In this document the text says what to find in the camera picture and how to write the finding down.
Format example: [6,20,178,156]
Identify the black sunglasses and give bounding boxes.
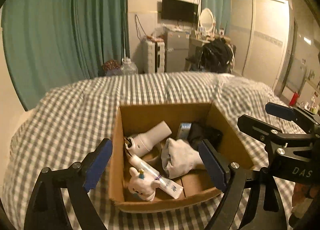
[187,122,223,151]

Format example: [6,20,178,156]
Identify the white sock bundle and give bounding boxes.
[161,138,205,179]

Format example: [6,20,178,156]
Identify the white cream tube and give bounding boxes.
[129,155,183,199]

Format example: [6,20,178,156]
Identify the white cartoon figurine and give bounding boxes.
[127,167,161,202]

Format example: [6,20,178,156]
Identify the white hair dryer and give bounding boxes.
[124,121,172,157]

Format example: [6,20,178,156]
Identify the red fire extinguisher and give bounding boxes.
[289,92,299,107]

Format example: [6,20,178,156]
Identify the grey checkered bed duvet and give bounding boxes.
[0,71,307,230]

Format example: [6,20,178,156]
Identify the black clothes on chair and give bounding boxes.
[185,39,235,74]

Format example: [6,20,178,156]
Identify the white louvered wardrobe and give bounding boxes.
[228,0,291,89]

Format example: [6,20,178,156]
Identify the brown cardboard box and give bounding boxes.
[108,103,253,213]

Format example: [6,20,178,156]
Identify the wooden dressing table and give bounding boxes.
[188,35,232,59]

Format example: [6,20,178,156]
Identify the white oval vanity mirror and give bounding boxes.
[199,8,216,34]

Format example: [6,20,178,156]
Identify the silver mini fridge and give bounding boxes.
[164,29,189,73]

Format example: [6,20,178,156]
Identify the white suitcase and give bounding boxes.
[142,40,165,74]

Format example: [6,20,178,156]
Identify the clear plastic water jug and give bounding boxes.
[120,49,138,75]

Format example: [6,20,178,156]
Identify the brown patterned bag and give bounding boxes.
[102,60,123,76]

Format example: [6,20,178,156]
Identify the large green curtain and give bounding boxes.
[2,0,130,110]

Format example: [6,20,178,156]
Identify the black wall television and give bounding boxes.
[161,0,198,24]

